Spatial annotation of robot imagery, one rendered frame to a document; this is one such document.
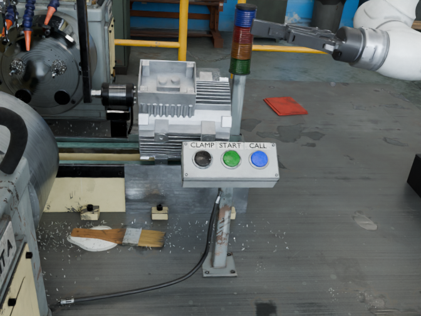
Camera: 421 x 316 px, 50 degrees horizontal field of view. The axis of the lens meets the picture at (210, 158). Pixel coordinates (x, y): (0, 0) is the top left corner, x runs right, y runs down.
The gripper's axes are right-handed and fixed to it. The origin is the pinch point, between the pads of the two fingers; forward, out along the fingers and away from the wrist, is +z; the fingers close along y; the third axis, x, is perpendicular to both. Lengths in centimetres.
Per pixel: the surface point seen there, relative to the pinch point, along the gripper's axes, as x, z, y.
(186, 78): 13.6, 15.1, 0.8
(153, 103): 17.8, 21.7, 7.6
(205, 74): 14.3, 10.0, -6.0
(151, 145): 27.4, 20.6, 7.9
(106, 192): 42, 29, 7
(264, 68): 110, -104, -349
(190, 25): 115, -35, -497
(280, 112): 39, -27, -52
